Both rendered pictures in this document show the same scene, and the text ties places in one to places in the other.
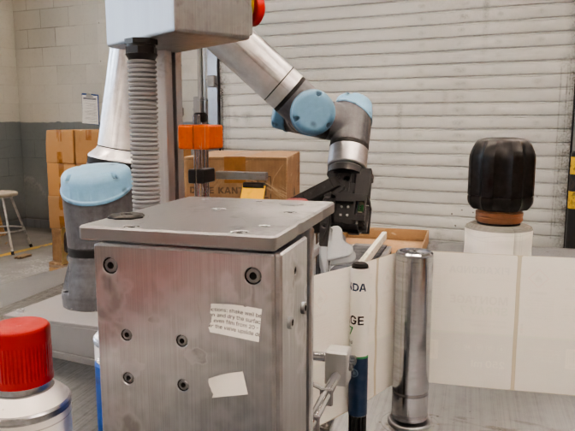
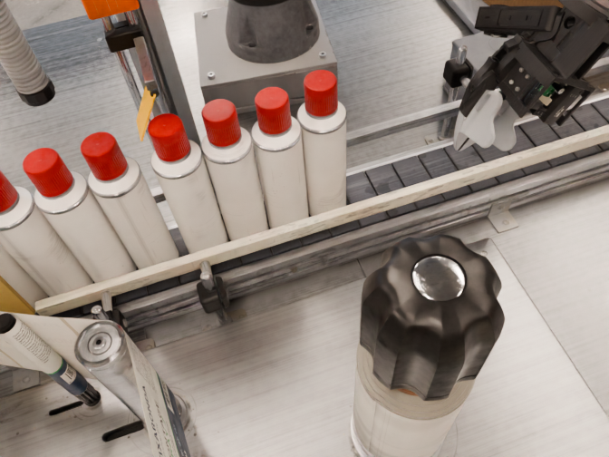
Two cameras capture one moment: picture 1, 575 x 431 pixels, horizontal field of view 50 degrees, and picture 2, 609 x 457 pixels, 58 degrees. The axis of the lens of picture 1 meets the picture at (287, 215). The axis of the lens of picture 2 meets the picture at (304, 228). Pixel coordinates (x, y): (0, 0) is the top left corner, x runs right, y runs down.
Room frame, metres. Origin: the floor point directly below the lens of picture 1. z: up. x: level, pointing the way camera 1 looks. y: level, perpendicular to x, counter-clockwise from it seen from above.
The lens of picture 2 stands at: (0.66, -0.37, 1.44)
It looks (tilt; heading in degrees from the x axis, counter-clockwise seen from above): 55 degrees down; 60
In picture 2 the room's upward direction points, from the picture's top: 6 degrees counter-clockwise
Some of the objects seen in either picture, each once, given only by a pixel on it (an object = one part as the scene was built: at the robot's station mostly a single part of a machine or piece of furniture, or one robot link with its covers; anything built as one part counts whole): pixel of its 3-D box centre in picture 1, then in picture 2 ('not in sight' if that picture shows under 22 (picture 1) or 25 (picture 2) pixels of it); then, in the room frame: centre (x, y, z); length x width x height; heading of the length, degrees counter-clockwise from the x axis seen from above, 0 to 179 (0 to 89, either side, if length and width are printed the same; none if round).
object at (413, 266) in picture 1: (411, 339); (137, 384); (0.62, -0.13, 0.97); 0.05 x 0.05 x 0.19
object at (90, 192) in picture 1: (99, 203); not in sight; (1.05, 0.32, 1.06); 0.13 x 0.12 x 0.14; 5
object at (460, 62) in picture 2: not in sight; (460, 106); (1.14, -0.01, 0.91); 0.07 x 0.03 x 0.16; 74
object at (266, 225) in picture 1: (222, 216); not in sight; (0.37, 0.04, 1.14); 0.14 x 0.11 x 0.01; 164
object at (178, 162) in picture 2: not in sight; (189, 193); (0.75, 0.03, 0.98); 0.05 x 0.05 x 0.20
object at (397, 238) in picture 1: (379, 243); not in sight; (1.76, -0.27, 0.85); 0.30 x 0.26 x 0.04; 164
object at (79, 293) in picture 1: (105, 270); (269, 6); (1.04, 0.31, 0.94); 0.15 x 0.15 x 0.10
